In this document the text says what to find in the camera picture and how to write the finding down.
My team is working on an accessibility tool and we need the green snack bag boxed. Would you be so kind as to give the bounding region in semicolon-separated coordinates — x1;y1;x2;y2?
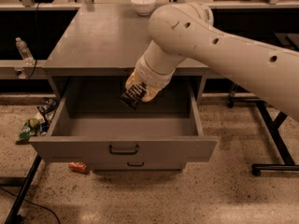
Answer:
17;119;39;142

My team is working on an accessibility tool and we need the black floor cable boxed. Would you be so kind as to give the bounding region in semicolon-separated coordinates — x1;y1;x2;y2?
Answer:
0;185;62;224

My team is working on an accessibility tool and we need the lower grey drawer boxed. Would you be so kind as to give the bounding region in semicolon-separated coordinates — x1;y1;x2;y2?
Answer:
90;162;186;172

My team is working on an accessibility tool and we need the white ceramic bowl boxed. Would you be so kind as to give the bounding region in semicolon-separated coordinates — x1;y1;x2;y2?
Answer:
130;0;156;16

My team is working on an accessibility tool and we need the black table leg left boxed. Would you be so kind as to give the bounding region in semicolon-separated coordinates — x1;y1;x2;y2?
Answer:
0;155;41;224

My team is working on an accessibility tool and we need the grey metal drawer cabinet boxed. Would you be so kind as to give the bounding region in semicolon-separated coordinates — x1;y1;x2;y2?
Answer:
42;2;211;173

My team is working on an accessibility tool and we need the open grey top drawer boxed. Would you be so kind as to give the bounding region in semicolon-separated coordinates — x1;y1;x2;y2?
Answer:
30;77;218;167

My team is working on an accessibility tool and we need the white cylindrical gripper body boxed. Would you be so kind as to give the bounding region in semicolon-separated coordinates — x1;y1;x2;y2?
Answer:
135;57;173;89

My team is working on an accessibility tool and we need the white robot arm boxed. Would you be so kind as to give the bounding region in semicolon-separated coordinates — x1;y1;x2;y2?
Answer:
125;3;299;120

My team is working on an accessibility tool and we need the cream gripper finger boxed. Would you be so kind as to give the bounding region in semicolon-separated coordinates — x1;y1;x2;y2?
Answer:
125;70;143;91
141;86;161;103

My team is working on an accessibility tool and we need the black rolling stand base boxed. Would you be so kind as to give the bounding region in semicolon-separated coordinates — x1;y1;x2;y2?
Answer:
227;83;299;176

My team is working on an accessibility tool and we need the black rxbar chocolate bar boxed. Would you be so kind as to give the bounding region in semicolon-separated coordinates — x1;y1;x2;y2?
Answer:
120;82;147;110

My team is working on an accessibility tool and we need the clear plastic water bottle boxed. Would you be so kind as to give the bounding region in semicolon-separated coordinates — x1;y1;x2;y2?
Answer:
16;37;35;65

